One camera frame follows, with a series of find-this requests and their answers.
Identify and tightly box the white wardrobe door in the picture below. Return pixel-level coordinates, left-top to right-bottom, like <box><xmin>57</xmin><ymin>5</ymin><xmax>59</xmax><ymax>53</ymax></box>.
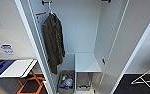
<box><xmin>14</xmin><ymin>0</ymin><xmax>54</xmax><ymax>94</ymax></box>
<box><xmin>108</xmin><ymin>0</ymin><xmax>150</xmax><ymax>94</ymax></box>

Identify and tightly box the white wardrobe carcass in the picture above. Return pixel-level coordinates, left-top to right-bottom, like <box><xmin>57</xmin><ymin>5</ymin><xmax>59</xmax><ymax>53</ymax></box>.
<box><xmin>14</xmin><ymin>0</ymin><xmax>149</xmax><ymax>94</ymax></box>

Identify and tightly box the dark grey hanging garment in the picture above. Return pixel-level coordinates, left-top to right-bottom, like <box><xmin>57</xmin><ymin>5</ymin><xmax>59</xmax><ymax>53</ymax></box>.
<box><xmin>41</xmin><ymin>13</ymin><xmax>67</xmax><ymax>75</ymax></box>

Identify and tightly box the small dark door hinge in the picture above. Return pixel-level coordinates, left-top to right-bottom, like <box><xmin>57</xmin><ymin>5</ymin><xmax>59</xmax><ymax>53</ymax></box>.
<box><xmin>101</xmin><ymin>58</ymin><xmax>107</xmax><ymax>66</ymax></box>

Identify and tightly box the pale plastic bottle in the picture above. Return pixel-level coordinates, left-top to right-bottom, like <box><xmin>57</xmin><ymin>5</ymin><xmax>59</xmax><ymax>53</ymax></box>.
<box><xmin>62</xmin><ymin>76</ymin><xmax>74</xmax><ymax>89</ymax></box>

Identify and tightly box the dark storage bin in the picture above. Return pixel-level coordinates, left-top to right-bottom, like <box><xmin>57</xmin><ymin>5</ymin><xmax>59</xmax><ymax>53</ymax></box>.
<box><xmin>57</xmin><ymin>69</ymin><xmax>76</xmax><ymax>94</ymax></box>

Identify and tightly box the white clothes hanger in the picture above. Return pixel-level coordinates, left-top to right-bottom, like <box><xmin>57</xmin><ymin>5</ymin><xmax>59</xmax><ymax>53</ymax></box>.
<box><xmin>46</xmin><ymin>2</ymin><xmax>58</xmax><ymax>18</ymax></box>

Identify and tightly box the orange white warning label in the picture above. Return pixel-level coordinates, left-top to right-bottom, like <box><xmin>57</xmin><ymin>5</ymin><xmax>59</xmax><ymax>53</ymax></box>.
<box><xmin>34</xmin><ymin>11</ymin><xmax>47</xmax><ymax>18</ymax></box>

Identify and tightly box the orange folding stand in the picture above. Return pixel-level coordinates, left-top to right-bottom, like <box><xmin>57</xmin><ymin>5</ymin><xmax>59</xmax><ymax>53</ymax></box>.
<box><xmin>16</xmin><ymin>75</ymin><xmax>46</xmax><ymax>94</ymax></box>

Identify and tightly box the white flat board dark edge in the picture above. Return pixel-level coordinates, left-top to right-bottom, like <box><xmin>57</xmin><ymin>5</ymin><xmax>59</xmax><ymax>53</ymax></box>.
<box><xmin>0</xmin><ymin>58</ymin><xmax>39</xmax><ymax>80</ymax></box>

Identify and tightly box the white wire pull-out basket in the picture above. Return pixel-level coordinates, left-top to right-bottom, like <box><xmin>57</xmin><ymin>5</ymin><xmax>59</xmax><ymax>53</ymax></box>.
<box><xmin>76</xmin><ymin>72</ymin><xmax>92</xmax><ymax>92</ymax></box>

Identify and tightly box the black hanger rail bracket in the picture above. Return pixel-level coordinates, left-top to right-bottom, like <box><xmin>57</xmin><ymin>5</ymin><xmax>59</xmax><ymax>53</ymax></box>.
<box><xmin>100</xmin><ymin>0</ymin><xmax>112</xmax><ymax>4</ymax></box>
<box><xmin>41</xmin><ymin>0</ymin><xmax>55</xmax><ymax>6</ymax></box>

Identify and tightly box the white wire drying rack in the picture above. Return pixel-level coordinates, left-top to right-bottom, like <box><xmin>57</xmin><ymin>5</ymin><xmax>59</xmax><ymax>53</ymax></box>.
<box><xmin>130</xmin><ymin>65</ymin><xmax>150</xmax><ymax>86</ymax></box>

